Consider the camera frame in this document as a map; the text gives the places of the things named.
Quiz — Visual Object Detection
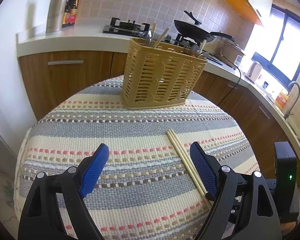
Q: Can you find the clear spoon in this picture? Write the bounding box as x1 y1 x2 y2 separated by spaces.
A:
139 29 153 47
194 51 210 58

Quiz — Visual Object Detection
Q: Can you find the striped woven table mat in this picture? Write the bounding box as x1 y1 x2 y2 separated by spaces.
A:
14 77 259 239

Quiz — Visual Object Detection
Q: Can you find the sink faucet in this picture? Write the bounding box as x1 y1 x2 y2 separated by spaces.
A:
283 80 300 120

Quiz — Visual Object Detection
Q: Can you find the orange dish soap bottle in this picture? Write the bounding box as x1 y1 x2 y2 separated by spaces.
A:
275 91 289 110

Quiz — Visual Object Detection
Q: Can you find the yellow plastic utensil basket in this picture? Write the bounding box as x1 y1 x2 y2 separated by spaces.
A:
120 38 207 109

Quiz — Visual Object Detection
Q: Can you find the white electric kettle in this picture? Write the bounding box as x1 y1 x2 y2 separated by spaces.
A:
245 61 263 83

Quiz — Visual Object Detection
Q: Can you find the beige rice cooker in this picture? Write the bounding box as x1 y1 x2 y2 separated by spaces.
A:
215 37 245 69

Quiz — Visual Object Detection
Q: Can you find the black wok with lid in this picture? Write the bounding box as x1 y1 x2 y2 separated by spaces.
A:
174 10 236 43

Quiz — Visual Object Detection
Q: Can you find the wooden chopstick pair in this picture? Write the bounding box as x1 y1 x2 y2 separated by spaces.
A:
151 23 157 41
153 28 169 48

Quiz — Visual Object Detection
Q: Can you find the black gas stove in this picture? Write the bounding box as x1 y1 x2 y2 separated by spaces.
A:
102 17 180 43

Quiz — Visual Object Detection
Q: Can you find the dark soy sauce bottle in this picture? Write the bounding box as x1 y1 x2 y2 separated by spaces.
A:
62 0 79 28

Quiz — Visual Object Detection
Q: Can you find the steel thermos canister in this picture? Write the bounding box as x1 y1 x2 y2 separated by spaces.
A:
45 0 67 34

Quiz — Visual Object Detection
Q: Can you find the black power cable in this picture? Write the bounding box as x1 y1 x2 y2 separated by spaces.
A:
210 52 242 106

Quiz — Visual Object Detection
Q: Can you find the kitchen window frame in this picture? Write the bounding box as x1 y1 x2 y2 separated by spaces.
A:
251 5 300 91

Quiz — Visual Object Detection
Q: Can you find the orange wall cabinet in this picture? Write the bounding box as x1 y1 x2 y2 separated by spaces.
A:
225 0 273 26

